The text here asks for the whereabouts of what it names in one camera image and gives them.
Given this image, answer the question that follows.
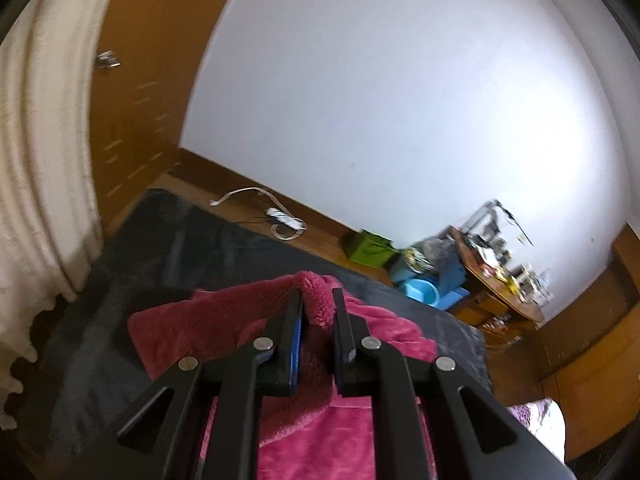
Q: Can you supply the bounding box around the purple floral bedding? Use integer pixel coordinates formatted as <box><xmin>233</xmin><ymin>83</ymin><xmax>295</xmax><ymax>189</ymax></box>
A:
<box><xmin>508</xmin><ymin>398</ymin><xmax>566</xmax><ymax>463</ymax></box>

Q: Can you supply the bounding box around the wooden desk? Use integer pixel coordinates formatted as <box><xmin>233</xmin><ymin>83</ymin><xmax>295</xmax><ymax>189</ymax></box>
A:
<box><xmin>449</xmin><ymin>226</ymin><xmax>544</xmax><ymax>326</ymax></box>

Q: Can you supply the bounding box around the brown wooden wardrobe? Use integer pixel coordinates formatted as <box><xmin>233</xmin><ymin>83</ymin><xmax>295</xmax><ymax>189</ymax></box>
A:
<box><xmin>535</xmin><ymin>226</ymin><xmax>639</xmax><ymax>460</ymax></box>

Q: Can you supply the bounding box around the blue plastic basin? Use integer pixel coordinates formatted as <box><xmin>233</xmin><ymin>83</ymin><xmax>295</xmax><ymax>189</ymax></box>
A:
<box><xmin>399</xmin><ymin>278</ymin><xmax>440</xmax><ymax>307</ymax></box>

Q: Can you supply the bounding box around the teal bin with items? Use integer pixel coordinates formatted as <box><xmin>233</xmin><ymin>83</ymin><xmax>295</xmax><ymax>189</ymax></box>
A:
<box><xmin>388</xmin><ymin>247</ymin><xmax>435</xmax><ymax>284</ymax></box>

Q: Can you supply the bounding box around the black bed cover sheet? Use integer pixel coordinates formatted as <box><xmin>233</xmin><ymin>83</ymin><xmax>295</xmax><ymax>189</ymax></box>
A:
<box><xmin>8</xmin><ymin>190</ymin><xmax>490</xmax><ymax>467</ymax></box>

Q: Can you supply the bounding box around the white plastic bag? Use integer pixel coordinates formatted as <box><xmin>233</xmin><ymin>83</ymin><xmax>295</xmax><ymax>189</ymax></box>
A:
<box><xmin>420</xmin><ymin>236</ymin><xmax>456</xmax><ymax>269</ymax></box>

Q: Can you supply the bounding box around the green bag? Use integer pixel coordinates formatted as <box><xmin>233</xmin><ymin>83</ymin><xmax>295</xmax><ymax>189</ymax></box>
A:
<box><xmin>345</xmin><ymin>230</ymin><xmax>397</xmax><ymax>269</ymax></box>

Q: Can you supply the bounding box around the cream curtain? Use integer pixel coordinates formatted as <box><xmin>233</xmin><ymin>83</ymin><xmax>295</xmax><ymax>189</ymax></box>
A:
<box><xmin>1</xmin><ymin>0</ymin><xmax>110</xmax><ymax>399</ymax></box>

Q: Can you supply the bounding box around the white power strip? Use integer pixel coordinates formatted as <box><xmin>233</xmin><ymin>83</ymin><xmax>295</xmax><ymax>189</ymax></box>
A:
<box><xmin>266</xmin><ymin>207</ymin><xmax>307</xmax><ymax>231</ymax></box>

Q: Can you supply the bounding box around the silver door knob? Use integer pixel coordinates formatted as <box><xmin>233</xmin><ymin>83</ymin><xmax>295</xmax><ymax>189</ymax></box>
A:
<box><xmin>96</xmin><ymin>50</ymin><xmax>120</xmax><ymax>70</ymax></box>

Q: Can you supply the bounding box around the brown wooden door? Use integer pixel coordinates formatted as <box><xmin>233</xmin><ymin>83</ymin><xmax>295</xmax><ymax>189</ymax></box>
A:
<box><xmin>90</xmin><ymin>0</ymin><xmax>227</xmax><ymax>226</ymax></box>

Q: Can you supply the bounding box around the white cable on floor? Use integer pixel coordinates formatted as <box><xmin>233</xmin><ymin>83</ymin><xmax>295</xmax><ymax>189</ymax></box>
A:
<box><xmin>209</xmin><ymin>186</ymin><xmax>309</xmax><ymax>241</ymax></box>

